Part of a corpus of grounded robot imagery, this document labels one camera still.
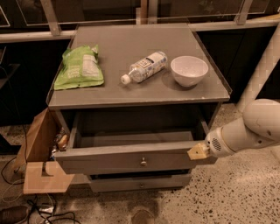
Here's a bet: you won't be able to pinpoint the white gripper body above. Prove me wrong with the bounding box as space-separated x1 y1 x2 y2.
206 128 234 158

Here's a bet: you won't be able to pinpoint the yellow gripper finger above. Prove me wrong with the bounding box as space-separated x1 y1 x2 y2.
187 143 210 160

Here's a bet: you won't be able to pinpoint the grey top drawer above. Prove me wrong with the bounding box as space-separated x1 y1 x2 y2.
55 113 216 176

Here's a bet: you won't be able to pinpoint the grey drawer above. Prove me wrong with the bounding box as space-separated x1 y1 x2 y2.
89 173 192 193
55 113 216 176

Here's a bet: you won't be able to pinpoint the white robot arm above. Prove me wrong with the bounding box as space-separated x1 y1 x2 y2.
187 24 280 160

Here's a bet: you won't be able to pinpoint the grey bottom drawer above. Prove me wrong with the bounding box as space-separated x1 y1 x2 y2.
89 173 192 193

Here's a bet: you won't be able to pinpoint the grey wooden drawer cabinet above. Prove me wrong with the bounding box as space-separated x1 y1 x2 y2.
48 24 231 185

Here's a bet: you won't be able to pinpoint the white ceramic bowl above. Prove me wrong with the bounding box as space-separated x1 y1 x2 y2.
171 56 209 88

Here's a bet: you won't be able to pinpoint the clear plastic water bottle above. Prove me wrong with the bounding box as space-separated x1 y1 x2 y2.
121 52 168 85

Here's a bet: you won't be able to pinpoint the snack items in box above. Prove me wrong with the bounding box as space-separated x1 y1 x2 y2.
52 129 68 151

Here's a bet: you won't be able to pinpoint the green snack bag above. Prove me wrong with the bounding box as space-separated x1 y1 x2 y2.
54 45 104 90

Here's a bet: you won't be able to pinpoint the brown cardboard box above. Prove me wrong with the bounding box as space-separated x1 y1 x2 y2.
13 108 74 194

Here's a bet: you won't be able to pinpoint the dark shoe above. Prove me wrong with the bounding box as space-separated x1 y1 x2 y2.
0 206 29 224

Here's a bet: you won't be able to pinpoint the metal railing frame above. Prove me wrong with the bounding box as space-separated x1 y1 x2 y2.
0 0 280 45

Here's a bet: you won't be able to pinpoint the black cables on floor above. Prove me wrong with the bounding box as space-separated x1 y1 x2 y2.
0 156 81 224

